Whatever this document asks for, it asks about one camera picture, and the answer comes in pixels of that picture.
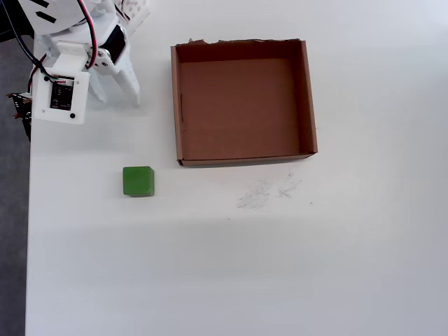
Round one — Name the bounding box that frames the white lattice robot base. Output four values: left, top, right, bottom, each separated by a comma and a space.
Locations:
113, 0, 152, 36

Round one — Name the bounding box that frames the red black base servo cable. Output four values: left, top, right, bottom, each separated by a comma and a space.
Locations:
114, 0, 137, 22

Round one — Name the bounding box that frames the white camera mount circuit board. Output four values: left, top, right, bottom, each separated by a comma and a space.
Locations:
30, 40, 92, 126

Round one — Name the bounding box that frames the red black gripper servo cable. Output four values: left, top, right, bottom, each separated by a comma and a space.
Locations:
77, 0, 102, 68

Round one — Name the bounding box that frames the black camera cable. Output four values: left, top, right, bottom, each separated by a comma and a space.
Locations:
1, 0, 57, 93

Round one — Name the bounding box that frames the brown pinned circuit board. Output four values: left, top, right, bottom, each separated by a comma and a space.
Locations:
5, 90, 34, 141

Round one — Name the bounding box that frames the green cube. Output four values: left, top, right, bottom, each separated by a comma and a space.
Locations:
122, 165, 155, 197

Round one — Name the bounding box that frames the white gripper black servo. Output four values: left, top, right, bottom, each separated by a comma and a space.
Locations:
34, 21, 141, 108

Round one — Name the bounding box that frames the brown cardboard box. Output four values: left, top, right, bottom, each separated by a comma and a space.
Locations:
170, 37, 319, 168

